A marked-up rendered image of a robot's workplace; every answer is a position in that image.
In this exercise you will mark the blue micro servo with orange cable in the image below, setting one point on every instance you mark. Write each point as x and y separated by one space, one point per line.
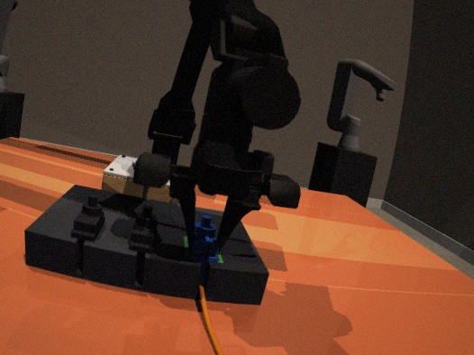
205 249

